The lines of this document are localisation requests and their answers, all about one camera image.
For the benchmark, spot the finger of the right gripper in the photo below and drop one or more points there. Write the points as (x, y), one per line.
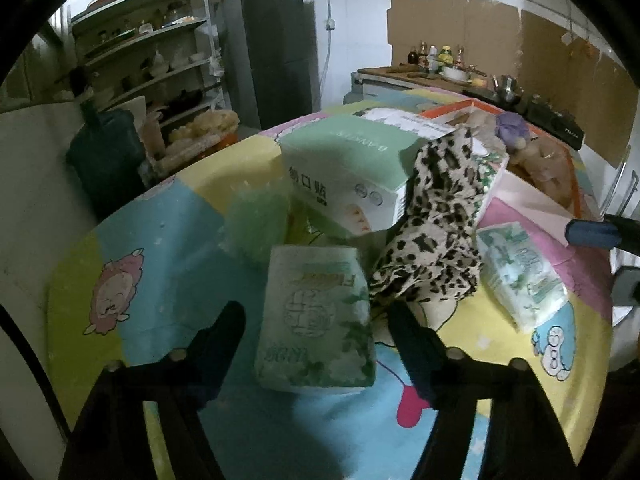
(612, 232)
(626, 285)

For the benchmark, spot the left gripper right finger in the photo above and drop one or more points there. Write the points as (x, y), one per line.
(421, 351)

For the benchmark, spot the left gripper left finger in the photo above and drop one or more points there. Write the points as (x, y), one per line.
(211, 352)

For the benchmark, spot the beige teddy bear pink dress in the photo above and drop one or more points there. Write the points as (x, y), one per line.
(544, 165)

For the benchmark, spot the green white tissue packet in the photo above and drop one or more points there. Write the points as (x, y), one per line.
(520, 277)

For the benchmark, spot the leopard print cloth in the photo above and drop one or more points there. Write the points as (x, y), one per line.
(433, 255)

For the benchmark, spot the green sponge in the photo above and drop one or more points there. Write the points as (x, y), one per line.
(256, 220)

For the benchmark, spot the beige teddy bear purple dress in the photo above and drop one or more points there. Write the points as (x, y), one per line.
(513, 131)

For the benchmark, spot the colourful cartoon table cloth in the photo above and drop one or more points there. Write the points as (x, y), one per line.
(148, 278)

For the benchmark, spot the orange rimmed cardboard box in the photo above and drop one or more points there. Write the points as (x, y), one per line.
(577, 209)

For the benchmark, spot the black gas stove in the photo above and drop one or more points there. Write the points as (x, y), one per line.
(562, 125)

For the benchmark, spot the floral tissue pack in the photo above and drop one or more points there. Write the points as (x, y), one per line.
(435, 132)

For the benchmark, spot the steel kettle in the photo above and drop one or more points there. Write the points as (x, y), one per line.
(507, 90)

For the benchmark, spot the wooden kitchen counter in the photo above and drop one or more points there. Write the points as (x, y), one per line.
(408, 76)

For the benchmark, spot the mint green tissue box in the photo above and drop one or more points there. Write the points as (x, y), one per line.
(351, 170)

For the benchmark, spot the white bowl on counter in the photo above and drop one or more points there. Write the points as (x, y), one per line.
(455, 74)

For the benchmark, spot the blue water jug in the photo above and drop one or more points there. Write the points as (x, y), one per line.
(106, 153)

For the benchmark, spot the yellow bread basket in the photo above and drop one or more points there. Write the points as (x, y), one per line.
(219, 122)

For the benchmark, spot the metal kitchen shelf rack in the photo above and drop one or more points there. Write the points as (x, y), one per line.
(163, 50)

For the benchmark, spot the dark grey refrigerator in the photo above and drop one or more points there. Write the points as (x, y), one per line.
(265, 46)

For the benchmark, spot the cardboard wall panel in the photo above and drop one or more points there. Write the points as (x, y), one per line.
(544, 58)

